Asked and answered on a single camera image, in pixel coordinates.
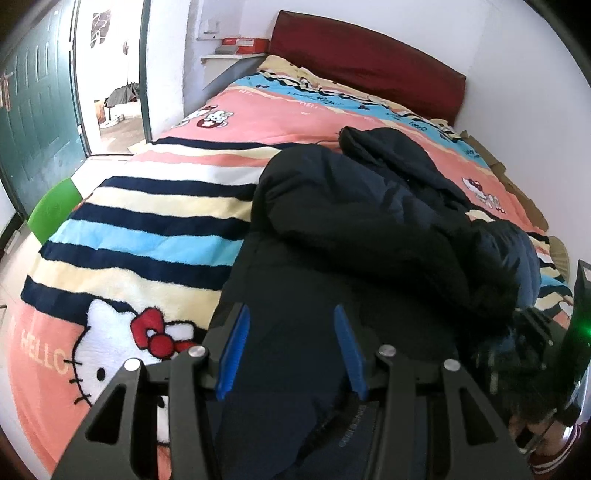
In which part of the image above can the woven straw fan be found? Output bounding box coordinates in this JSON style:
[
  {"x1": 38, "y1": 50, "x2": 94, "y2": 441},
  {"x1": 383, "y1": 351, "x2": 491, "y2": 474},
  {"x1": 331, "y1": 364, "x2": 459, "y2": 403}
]
[{"x1": 547, "y1": 235, "x2": 573, "y2": 280}]

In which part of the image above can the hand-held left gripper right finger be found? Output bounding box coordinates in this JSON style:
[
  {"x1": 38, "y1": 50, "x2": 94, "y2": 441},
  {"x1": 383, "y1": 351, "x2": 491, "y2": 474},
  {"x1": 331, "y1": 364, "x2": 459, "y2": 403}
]
[{"x1": 333, "y1": 305, "x2": 532, "y2": 480}]

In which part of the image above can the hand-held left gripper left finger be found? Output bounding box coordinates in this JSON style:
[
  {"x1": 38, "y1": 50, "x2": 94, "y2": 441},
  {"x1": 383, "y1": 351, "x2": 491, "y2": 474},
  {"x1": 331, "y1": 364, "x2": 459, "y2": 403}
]
[{"x1": 53, "y1": 303, "x2": 251, "y2": 480}]

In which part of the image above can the dark padded jacket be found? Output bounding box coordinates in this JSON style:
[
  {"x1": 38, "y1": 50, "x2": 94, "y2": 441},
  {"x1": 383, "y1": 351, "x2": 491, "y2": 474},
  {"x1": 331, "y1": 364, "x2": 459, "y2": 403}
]
[{"x1": 215, "y1": 126, "x2": 543, "y2": 480}]

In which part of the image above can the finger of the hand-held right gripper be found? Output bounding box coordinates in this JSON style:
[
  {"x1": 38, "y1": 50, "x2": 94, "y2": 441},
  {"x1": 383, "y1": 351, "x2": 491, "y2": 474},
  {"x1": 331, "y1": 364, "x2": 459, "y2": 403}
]
[{"x1": 513, "y1": 308, "x2": 567, "y2": 371}]

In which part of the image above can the striped cartoon cat blanket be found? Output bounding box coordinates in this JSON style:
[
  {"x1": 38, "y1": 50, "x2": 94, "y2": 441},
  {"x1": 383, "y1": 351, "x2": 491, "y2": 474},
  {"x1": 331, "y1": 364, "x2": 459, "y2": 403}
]
[{"x1": 9, "y1": 55, "x2": 575, "y2": 476}]

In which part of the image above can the dark green door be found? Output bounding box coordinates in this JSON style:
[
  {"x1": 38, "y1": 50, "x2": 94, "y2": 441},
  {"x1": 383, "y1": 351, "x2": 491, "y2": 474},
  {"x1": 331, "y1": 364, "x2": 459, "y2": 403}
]
[{"x1": 0, "y1": 0, "x2": 88, "y2": 217}]

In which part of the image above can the dark red headboard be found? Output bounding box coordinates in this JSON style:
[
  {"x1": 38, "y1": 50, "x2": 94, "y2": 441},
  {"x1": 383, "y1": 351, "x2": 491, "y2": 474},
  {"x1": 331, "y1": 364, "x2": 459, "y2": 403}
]
[{"x1": 269, "y1": 10, "x2": 467, "y2": 127}]

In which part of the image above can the person's right forearm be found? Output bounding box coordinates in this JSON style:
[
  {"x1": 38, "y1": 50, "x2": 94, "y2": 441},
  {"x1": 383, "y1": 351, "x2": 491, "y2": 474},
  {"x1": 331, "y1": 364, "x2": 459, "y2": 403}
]
[{"x1": 526, "y1": 415, "x2": 583, "y2": 476}]

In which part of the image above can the red box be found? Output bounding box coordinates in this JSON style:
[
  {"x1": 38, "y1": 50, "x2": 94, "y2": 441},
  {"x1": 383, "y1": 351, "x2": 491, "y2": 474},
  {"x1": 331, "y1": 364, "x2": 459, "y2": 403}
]
[{"x1": 216, "y1": 38, "x2": 269, "y2": 54}]

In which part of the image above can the dark cloth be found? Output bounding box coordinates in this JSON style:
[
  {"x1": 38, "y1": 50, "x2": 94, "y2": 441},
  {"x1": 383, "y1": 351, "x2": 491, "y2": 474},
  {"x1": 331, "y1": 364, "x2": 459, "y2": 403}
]
[{"x1": 105, "y1": 82, "x2": 140, "y2": 108}]

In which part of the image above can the green plastic chair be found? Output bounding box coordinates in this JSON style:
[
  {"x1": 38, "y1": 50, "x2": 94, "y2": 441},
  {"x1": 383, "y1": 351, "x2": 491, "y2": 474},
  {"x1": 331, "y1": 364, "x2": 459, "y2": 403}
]
[{"x1": 27, "y1": 178, "x2": 84, "y2": 245}]

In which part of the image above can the white wall shelf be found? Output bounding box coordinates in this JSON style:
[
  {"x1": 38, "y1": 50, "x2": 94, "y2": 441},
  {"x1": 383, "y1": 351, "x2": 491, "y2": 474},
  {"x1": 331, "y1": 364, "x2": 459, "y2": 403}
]
[{"x1": 201, "y1": 52, "x2": 269, "y2": 61}]

